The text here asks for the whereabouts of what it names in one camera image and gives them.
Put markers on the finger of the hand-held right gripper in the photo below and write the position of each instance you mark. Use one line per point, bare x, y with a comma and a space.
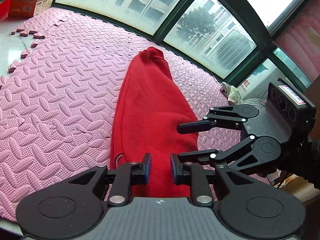
195, 127
197, 156

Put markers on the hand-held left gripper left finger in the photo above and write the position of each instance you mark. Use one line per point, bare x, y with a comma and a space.
149, 166

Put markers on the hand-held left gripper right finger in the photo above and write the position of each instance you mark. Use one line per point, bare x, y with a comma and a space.
173, 167

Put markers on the red knit garment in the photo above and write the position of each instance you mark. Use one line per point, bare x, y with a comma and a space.
150, 105

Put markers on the striped folded shirt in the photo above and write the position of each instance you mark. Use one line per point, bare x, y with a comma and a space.
255, 103

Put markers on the white box with cartoon print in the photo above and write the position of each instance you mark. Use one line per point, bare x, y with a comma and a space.
262, 80

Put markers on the crumpled white rag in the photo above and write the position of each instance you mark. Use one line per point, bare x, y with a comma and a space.
236, 95

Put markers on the small white patterned cloth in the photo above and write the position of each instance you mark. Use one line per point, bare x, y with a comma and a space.
225, 88

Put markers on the white louvred outdoor unit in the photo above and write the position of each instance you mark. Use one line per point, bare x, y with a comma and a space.
230, 50

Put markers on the pink curtain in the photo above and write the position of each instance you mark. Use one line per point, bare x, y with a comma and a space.
300, 35

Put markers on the green tree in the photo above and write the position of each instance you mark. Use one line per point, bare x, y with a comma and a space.
197, 22

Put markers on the pink foam floor mat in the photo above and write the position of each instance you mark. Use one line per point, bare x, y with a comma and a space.
62, 80

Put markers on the red plastic stool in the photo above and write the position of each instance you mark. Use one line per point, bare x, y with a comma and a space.
7, 2

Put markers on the green window frame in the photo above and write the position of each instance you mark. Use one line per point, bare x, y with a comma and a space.
172, 22

